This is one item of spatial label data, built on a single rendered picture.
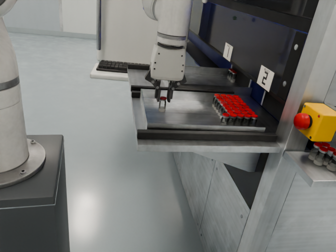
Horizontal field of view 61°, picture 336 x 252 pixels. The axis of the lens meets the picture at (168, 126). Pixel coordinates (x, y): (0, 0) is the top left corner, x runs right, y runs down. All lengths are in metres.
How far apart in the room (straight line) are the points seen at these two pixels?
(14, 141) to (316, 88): 0.70
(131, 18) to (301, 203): 1.20
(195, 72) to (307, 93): 0.69
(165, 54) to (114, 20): 0.84
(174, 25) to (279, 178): 0.53
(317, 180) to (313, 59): 0.29
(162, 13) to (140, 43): 0.85
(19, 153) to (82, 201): 1.24
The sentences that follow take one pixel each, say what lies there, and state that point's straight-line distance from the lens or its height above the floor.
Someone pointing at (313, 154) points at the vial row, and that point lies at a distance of 0.84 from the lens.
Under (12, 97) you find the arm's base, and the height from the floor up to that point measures 1.03.
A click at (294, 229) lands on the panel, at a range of 1.10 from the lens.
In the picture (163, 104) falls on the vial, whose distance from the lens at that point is 0.90.
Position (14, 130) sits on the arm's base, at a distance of 0.65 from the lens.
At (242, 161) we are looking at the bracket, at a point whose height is 0.77.
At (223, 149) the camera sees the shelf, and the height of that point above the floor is 0.87.
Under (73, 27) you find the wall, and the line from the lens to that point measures 6.31.
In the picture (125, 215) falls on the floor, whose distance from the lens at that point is 1.79.
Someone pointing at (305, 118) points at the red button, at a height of 1.01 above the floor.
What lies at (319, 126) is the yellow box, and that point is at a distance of 0.74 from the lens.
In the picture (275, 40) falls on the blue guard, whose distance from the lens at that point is 0.94.
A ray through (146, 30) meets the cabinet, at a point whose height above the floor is 1.00.
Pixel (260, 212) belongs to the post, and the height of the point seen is 0.65.
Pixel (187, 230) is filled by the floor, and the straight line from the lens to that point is 1.75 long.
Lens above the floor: 1.26
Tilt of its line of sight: 27 degrees down
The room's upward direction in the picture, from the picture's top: 7 degrees clockwise
